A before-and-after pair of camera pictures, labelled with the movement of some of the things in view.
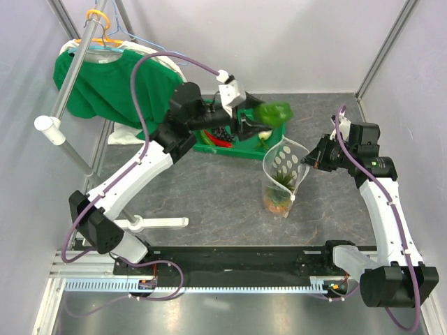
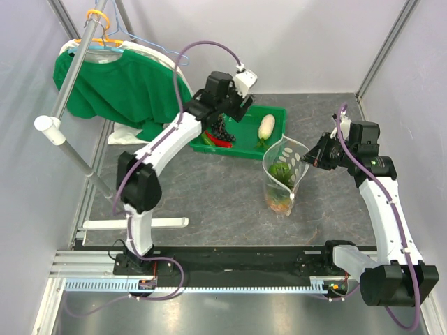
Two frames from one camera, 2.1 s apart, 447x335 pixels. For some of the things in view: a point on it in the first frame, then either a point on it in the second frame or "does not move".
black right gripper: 317,157 does not move
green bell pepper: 273,114 → 281,172
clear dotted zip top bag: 284,163 does not move
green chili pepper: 206,139 does not move
